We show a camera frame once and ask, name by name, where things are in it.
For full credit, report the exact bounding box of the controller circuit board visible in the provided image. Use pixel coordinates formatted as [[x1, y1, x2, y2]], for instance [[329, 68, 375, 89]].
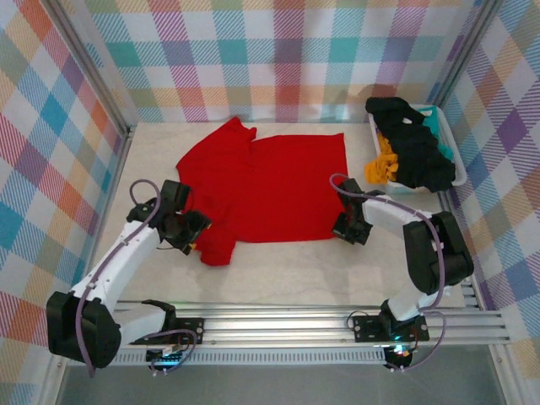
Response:
[[145, 343, 186, 368], [383, 343, 414, 368]]

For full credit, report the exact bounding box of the left controller circuit board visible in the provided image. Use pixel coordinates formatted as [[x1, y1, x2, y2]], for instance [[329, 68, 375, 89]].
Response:
[[145, 343, 186, 368]]

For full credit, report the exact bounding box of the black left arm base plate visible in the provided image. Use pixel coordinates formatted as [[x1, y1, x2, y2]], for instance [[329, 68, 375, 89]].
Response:
[[128, 316, 207, 346]]

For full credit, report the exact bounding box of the black t-shirt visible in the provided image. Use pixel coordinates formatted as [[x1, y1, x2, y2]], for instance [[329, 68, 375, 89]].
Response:
[[364, 96, 457, 193]]

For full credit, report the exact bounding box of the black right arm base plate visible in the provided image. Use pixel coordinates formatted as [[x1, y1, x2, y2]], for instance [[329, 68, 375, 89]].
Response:
[[352, 314, 430, 343]]

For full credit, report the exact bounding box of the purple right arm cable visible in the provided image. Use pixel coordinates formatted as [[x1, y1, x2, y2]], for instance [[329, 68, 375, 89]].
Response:
[[329, 172, 448, 373]]

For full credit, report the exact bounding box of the red t-shirt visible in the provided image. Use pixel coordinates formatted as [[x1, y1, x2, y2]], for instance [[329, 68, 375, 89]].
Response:
[[175, 116, 350, 267]]

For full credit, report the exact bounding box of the white plastic basket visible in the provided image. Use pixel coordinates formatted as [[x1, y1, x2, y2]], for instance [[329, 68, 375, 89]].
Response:
[[367, 103, 468, 196]]

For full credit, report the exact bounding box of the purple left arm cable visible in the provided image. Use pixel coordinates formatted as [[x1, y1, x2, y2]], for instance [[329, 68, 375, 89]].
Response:
[[75, 179, 197, 378]]

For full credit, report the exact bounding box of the slotted grey cable duct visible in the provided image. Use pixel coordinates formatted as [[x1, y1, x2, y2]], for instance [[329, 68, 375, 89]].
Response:
[[67, 351, 389, 366]]

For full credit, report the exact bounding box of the yellow t-shirt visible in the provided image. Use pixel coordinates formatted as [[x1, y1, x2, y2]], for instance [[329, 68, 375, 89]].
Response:
[[364, 133, 400, 186]]

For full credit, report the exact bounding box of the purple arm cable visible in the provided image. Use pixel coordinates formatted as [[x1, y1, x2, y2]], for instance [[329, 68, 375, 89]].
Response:
[[75, 179, 197, 378], [329, 172, 448, 373]]

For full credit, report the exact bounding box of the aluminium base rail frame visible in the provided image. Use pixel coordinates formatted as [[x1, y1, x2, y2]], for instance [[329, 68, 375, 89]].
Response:
[[46, 278, 514, 351]]

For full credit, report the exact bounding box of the aluminium corner post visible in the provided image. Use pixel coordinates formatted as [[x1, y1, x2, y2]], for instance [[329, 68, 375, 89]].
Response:
[[429, 0, 507, 111], [41, 0, 136, 140]]

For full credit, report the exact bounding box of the right controller circuit board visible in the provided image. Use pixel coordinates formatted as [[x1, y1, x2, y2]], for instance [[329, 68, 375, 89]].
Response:
[[383, 343, 414, 368]]

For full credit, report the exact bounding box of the teal t-shirt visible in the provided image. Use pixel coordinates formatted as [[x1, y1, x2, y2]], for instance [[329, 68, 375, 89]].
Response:
[[417, 105, 456, 164]]

